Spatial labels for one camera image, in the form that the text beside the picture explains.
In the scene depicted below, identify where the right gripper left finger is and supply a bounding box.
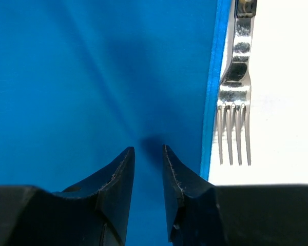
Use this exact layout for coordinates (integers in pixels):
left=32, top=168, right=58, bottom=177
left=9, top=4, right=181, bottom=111
left=0, top=147, right=135, bottom=245

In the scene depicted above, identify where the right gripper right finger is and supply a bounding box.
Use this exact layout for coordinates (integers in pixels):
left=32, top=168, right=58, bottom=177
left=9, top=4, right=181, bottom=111
left=162, top=145, right=308, bottom=245

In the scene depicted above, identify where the blue cloth napkin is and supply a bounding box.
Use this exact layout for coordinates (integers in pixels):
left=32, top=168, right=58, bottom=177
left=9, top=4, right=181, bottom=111
left=0, top=1, right=230, bottom=245

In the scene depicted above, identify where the steel fork black handle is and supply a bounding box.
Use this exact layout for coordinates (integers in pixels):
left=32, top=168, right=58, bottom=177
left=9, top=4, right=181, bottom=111
left=216, top=1, right=257, bottom=165

